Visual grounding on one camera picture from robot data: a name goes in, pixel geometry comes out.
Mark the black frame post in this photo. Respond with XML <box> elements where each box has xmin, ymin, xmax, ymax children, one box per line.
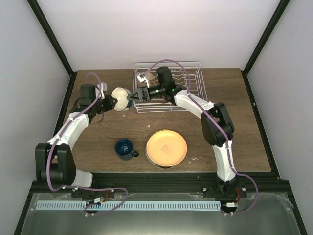
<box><xmin>243</xmin><ymin>0</ymin><xmax>291</xmax><ymax>73</ymax></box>
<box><xmin>26</xmin><ymin>0</ymin><xmax>74</xmax><ymax>74</ymax></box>

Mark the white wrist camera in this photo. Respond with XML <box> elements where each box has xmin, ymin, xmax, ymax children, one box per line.
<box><xmin>137</xmin><ymin>73</ymin><xmax>148</xmax><ymax>83</ymax></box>
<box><xmin>99</xmin><ymin>82</ymin><xmax>107</xmax><ymax>99</ymax></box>

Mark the light blue slotted cable duct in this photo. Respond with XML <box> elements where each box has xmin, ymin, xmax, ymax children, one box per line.
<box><xmin>36</xmin><ymin>200</ymin><xmax>221</xmax><ymax>212</ymax></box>

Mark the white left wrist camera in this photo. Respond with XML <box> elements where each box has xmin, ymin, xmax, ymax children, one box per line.
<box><xmin>99</xmin><ymin>82</ymin><xmax>107</xmax><ymax>99</ymax></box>

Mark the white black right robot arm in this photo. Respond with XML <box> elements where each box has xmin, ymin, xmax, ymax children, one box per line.
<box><xmin>127</xmin><ymin>66</ymin><xmax>238</xmax><ymax>197</ymax></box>

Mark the black right frame post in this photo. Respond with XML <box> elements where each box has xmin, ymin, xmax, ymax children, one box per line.
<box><xmin>243</xmin><ymin>0</ymin><xmax>291</xmax><ymax>73</ymax></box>

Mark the green plate under orange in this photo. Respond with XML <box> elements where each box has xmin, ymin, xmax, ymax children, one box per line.
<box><xmin>145</xmin><ymin>152</ymin><xmax>185</xmax><ymax>169</ymax></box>

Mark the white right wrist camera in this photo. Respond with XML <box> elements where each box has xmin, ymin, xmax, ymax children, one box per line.
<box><xmin>137</xmin><ymin>73</ymin><xmax>148</xmax><ymax>83</ymax></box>

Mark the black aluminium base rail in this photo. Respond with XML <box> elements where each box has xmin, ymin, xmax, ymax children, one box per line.
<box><xmin>31</xmin><ymin>171</ymin><xmax>294</xmax><ymax>199</ymax></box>

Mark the teal cup white interior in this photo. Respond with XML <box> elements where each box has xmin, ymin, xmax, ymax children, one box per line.
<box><xmin>111</xmin><ymin>87</ymin><xmax>133</xmax><ymax>112</ymax></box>

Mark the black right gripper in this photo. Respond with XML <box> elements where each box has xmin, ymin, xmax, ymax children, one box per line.
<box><xmin>127</xmin><ymin>85</ymin><xmax>164</xmax><ymax>104</ymax></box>

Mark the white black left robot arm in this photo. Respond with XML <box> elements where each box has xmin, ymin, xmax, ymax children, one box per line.
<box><xmin>35</xmin><ymin>82</ymin><xmax>128</xmax><ymax>198</ymax></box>

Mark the metal sheet front panel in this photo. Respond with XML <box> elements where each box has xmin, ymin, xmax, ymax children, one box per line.
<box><xmin>16</xmin><ymin>193</ymin><xmax>302</xmax><ymax>235</ymax></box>

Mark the dark blue mug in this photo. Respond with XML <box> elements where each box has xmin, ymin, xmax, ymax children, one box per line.
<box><xmin>114</xmin><ymin>139</ymin><xmax>139</xmax><ymax>161</ymax></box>

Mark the large cream ceramic bowl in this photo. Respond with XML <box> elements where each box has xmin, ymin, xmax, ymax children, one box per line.
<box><xmin>137</xmin><ymin>72</ymin><xmax>156</xmax><ymax>87</ymax></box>

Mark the black left frame post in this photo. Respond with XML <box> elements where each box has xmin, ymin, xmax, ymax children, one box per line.
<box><xmin>26</xmin><ymin>0</ymin><xmax>74</xmax><ymax>74</ymax></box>

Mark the white wire dish rack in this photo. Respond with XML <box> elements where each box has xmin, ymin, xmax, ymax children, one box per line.
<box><xmin>133</xmin><ymin>61</ymin><xmax>208</xmax><ymax>113</ymax></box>

